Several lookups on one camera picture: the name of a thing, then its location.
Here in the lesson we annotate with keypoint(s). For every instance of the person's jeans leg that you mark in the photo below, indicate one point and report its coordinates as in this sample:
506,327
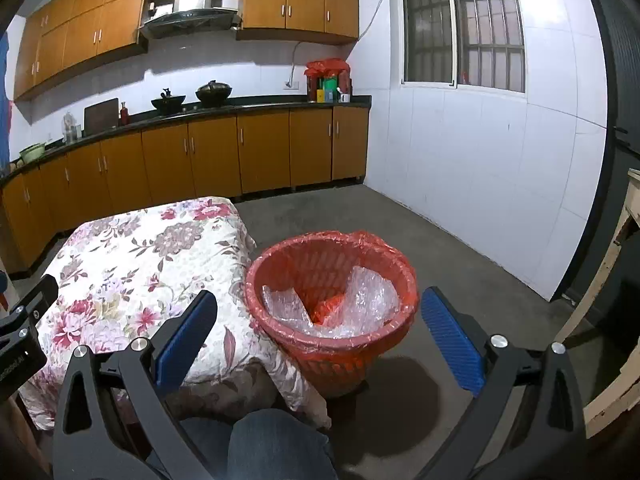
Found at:
265,444

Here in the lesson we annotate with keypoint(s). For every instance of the barred window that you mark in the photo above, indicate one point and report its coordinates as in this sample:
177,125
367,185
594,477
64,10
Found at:
454,43

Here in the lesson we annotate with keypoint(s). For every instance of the red mesh trash basket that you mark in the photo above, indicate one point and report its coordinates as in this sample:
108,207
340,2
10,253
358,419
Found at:
317,265

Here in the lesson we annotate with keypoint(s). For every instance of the orange-red knotted plastic bag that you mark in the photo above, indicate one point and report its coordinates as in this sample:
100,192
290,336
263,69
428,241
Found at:
328,312

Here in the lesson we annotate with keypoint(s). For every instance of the glass jars on counter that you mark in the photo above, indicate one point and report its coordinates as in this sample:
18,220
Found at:
71,129

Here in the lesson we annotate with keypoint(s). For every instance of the range hood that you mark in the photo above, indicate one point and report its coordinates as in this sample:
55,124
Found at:
166,18

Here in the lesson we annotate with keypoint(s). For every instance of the red bag with groceries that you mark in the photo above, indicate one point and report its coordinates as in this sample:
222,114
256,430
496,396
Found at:
328,81

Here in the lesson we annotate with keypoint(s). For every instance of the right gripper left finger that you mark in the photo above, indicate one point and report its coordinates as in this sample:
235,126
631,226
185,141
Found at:
91,441

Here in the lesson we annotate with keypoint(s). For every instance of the black wok with lid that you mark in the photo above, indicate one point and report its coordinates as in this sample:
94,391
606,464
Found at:
213,94

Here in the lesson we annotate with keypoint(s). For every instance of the floral tablecloth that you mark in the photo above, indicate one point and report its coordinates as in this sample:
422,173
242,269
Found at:
121,277

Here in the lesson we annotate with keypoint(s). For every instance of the clear bubble wrap sheet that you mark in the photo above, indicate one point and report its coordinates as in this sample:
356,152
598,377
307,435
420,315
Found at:
368,302

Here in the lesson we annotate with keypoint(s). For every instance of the red bottle on counter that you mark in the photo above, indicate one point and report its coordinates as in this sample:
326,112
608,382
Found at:
123,115

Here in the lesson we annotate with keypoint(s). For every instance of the green pot on counter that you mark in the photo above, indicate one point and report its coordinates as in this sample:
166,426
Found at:
32,152

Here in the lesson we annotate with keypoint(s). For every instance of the dark cutting board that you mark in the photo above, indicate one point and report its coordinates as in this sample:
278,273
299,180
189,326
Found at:
101,117

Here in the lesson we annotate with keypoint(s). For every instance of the black wok left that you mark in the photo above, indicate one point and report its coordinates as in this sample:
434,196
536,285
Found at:
168,104

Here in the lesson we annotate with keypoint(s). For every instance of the lower wooden kitchen cabinets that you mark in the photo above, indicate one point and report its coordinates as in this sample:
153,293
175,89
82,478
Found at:
232,151

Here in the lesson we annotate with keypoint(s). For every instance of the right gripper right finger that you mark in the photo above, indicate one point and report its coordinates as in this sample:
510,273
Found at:
525,420

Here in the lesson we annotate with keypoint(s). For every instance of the blue hanging cloth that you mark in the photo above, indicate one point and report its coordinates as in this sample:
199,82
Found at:
5,107

